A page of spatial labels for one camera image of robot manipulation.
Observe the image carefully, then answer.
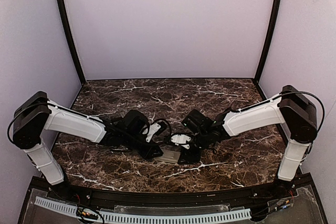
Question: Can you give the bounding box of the white remote control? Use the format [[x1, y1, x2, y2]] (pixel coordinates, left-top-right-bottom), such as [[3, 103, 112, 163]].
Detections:
[[154, 150, 181, 164]]

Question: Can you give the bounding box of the black frame post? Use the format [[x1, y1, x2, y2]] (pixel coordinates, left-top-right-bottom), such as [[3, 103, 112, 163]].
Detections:
[[56, 0, 86, 85], [254, 0, 281, 83]]

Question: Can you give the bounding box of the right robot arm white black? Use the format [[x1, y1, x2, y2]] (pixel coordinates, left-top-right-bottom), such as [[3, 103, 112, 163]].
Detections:
[[170, 85, 323, 182]]

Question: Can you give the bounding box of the black left frame post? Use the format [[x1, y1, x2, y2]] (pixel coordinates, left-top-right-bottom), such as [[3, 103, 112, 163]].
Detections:
[[56, 0, 86, 85]]

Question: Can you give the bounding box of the white slotted cable duct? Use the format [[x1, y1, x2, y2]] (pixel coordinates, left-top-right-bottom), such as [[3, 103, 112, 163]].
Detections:
[[34, 196, 251, 223]]

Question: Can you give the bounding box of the black right frame post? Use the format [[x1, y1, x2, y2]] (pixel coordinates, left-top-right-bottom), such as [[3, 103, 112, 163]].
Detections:
[[254, 0, 281, 83]]

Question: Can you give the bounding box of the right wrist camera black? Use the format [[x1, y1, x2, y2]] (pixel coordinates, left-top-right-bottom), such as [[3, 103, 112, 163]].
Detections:
[[164, 134, 192, 150]]

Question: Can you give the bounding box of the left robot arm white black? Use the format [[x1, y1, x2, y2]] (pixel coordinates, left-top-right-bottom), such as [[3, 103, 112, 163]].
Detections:
[[7, 91, 163, 186]]

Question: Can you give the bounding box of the black front rail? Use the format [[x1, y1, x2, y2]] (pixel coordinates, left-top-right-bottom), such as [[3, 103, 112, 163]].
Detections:
[[48, 183, 291, 209]]

